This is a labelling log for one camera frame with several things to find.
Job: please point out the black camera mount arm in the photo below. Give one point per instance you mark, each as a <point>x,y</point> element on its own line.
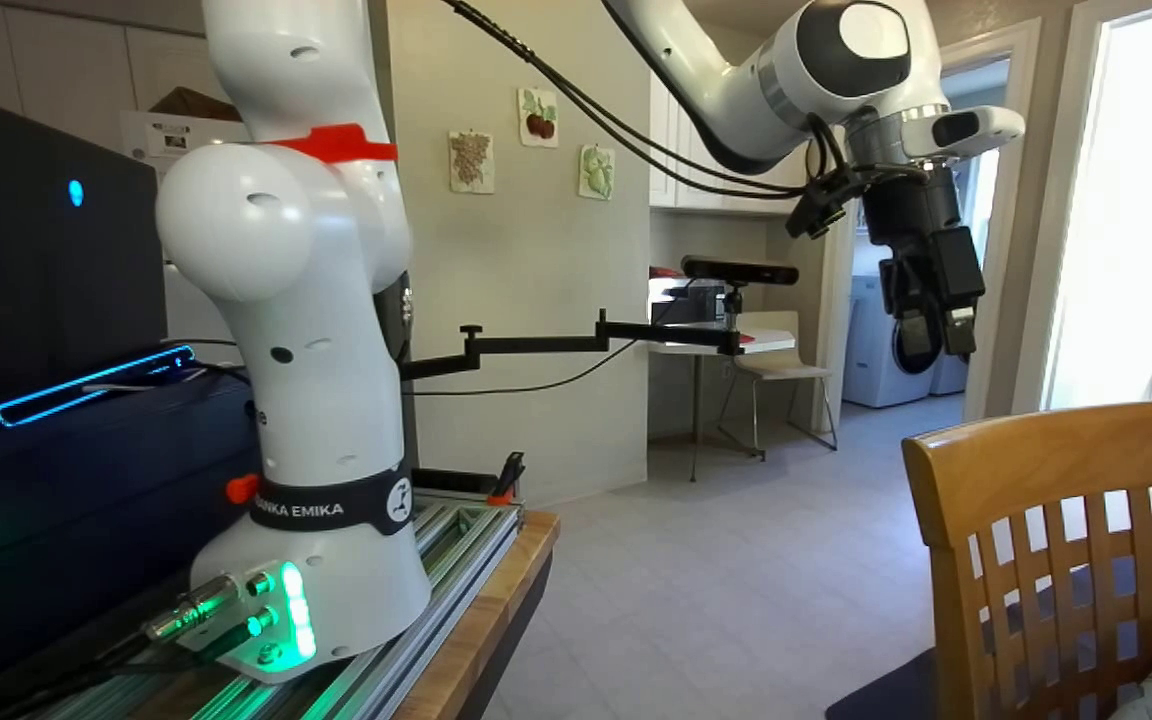
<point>537,346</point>

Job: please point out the black stereo camera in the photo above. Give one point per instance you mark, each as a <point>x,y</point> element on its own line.
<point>737,272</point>

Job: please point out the green wall picture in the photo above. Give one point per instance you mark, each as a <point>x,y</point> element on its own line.
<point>597,172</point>

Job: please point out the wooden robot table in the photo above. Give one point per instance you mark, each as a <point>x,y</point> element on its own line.
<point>496,612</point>

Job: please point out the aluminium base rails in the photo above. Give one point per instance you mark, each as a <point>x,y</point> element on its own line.
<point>459,535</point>

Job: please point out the black clamp orange tip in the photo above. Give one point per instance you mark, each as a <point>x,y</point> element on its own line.
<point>503,482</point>

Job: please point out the flower wall picture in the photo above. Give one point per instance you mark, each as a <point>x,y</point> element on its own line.
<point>470,161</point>

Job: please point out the large dark blue laptop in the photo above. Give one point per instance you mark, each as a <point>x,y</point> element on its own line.
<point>891,693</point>

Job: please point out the black computer tower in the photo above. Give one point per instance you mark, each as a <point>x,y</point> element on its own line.
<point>40,255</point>

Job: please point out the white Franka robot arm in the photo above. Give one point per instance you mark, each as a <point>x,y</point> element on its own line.
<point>308,333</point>

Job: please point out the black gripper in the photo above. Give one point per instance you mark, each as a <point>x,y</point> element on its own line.
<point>929,245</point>

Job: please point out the dark case with blue strip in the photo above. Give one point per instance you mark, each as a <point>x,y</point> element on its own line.
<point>68,507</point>

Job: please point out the white door frame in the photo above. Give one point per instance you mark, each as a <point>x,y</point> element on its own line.
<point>1009,361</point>
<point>1068,202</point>

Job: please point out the white printed box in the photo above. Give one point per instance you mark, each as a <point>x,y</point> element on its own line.
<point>169,134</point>

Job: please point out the cherry wall picture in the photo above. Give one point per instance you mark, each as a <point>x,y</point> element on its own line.
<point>537,118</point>

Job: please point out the light wooden lattice-back chair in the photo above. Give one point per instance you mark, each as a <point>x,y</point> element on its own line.
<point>1042,465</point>

